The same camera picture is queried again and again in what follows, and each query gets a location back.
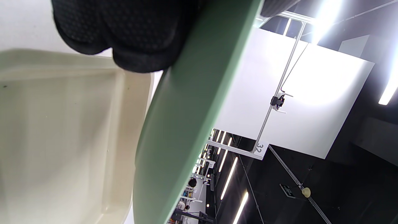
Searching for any person's left hand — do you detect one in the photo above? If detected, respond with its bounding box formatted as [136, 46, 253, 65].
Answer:
[51, 0, 301, 73]

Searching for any green plate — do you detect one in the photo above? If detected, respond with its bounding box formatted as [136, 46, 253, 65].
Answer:
[133, 0, 265, 224]

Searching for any beige baking tray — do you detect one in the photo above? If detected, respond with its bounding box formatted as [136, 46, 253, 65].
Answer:
[0, 48, 155, 224]

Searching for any black beam clamp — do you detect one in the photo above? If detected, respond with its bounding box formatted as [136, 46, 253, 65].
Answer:
[270, 93, 294, 114]

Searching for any aluminium overhead beam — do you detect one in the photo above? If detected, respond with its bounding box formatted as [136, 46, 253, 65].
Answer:
[257, 20, 308, 147]

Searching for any row of ceiling light strips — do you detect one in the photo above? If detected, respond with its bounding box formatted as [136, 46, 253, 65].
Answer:
[194, 0, 398, 224]

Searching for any dark overhead beam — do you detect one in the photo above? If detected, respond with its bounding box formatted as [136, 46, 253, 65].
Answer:
[268, 146, 332, 224]

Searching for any white partition panel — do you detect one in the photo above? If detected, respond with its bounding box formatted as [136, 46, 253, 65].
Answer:
[215, 28, 375, 160]

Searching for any black label tag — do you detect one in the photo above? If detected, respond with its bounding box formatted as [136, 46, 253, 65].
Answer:
[280, 184, 296, 199]

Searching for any aluminium frame pole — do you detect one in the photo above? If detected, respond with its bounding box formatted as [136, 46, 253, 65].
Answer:
[205, 139, 269, 161]

